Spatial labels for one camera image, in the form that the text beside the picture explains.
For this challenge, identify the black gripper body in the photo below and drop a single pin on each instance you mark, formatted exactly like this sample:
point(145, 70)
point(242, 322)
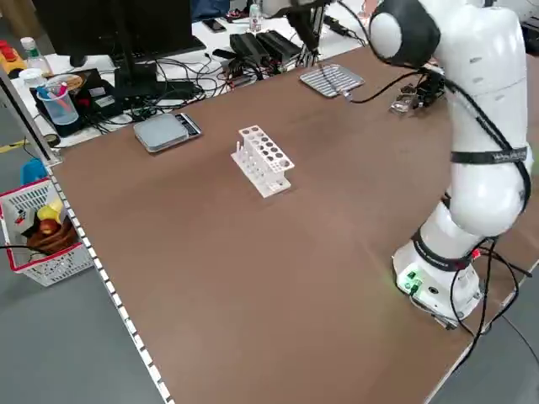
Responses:
point(431, 86)

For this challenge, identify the large glass beaker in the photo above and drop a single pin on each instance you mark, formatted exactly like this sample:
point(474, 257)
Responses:
point(404, 103)

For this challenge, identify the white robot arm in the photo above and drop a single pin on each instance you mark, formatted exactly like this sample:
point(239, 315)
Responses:
point(480, 84)

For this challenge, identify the white test tube rack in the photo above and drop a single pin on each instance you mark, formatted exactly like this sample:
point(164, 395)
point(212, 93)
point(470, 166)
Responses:
point(263, 162)

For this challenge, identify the ribbed metal tray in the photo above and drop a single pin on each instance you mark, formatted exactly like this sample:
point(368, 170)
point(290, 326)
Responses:
point(332, 80)

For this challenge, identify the black finned power supply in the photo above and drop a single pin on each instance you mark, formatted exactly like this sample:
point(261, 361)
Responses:
point(248, 47)
point(278, 44)

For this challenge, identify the small clear bottle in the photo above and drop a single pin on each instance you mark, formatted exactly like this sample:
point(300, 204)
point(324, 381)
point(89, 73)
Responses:
point(254, 19)

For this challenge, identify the black smartphone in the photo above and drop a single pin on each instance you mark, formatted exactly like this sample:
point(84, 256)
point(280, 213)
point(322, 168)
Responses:
point(215, 25)

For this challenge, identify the silver digital scale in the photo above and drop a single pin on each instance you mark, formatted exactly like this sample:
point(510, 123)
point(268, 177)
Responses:
point(162, 132)

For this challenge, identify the black monitor stand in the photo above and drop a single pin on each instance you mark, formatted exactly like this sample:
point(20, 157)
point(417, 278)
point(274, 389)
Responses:
point(135, 80)

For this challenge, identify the black equipment box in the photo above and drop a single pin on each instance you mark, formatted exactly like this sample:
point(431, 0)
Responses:
point(99, 99)

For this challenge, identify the black computer monitor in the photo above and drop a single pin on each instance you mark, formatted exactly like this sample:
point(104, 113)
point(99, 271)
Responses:
point(84, 25)

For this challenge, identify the clear cup with pens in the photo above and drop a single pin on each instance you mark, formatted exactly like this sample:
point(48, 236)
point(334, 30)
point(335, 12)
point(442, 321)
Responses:
point(59, 109)

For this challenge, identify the clear bottle with white cap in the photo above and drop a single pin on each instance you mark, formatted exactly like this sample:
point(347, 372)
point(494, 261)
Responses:
point(33, 59)

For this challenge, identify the yellow plastic toy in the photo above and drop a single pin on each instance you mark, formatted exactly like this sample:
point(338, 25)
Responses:
point(50, 209)

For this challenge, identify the brown wooden bowl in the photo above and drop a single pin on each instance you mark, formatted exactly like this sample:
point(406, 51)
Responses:
point(54, 242)

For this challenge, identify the blue plastic object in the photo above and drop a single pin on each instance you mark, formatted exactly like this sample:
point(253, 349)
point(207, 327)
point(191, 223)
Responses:
point(33, 171)

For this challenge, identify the white basket with red rim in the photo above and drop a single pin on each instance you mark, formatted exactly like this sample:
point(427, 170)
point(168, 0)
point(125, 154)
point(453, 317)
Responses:
point(54, 265)

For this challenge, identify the yellow and red toy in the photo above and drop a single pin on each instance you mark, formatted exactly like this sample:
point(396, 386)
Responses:
point(10, 61)

